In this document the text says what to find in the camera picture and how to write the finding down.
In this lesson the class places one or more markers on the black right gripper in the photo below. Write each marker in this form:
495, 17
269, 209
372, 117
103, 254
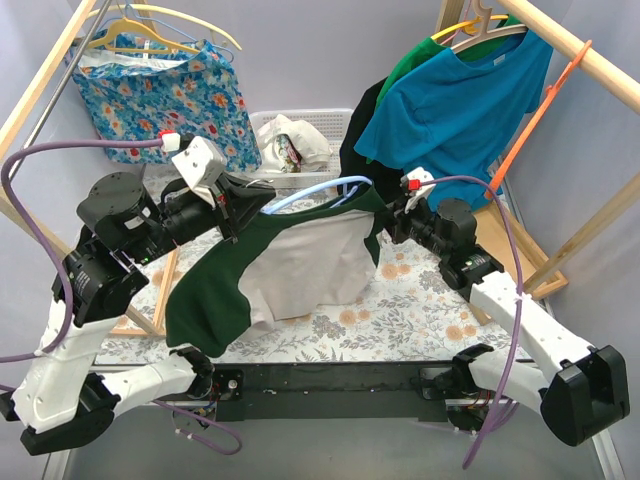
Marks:
397, 220

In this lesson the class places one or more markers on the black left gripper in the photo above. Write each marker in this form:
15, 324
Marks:
228, 209

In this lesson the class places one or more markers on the white floral print t-shirt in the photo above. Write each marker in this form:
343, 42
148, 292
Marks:
291, 146

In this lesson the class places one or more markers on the light blue hanger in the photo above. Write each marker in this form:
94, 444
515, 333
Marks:
301, 194

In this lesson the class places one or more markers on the green and grey raglan shirt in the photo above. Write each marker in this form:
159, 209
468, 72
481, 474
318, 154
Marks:
281, 266

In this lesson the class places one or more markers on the blue t-shirt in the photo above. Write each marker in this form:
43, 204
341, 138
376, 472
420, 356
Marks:
453, 118

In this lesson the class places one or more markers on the orange plastic hanger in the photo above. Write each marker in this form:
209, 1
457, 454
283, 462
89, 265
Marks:
550, 94

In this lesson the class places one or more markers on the beige wooden hanger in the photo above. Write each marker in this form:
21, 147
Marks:
484, 32

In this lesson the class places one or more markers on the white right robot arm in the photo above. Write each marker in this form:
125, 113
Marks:
578, 389

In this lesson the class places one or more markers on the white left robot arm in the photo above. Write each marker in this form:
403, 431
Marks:
62, 404

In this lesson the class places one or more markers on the bright green t-shirt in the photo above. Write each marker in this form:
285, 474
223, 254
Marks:
424, 51

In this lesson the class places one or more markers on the cream plastic hanger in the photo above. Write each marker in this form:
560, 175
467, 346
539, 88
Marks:
134, 20

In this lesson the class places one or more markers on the yellow plastic hanger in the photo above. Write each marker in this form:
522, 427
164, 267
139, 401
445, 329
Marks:
124, 25

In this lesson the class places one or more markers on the yellow right hanger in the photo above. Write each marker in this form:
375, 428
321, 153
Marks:
469, 26

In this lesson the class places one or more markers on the right wooden rack base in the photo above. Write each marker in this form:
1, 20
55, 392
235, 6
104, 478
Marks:
515, 240

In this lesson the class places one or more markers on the floral patterned table mat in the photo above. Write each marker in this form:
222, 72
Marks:
406, 313

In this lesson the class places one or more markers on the right wooden clothes rack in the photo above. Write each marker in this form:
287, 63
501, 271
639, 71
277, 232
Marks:
556, 153

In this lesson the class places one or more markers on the wooden clothes rack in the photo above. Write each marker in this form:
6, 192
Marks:
49, 184
556, 153

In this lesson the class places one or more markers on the white perforated plastic basket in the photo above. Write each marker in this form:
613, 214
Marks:
332, 123

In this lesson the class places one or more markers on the blue floral garment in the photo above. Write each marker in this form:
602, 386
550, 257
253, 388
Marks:
139, 90

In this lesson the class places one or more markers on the left wooden clothes rack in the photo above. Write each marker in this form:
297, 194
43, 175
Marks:
49, 184

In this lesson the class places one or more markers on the metal rod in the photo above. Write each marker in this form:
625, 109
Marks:
38, 90

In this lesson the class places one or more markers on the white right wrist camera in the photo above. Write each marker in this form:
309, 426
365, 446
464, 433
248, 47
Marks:
417, 184

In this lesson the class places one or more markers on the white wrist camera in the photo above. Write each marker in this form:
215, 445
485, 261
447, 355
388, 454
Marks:
198, 161
417, 184

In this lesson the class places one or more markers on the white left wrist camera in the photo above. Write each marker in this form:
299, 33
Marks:
198, 161

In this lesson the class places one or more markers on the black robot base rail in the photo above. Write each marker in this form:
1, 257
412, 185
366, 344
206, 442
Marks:
341, 390

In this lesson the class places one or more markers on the thin blue wire hanger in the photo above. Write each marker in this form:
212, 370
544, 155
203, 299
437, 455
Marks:
167, 20

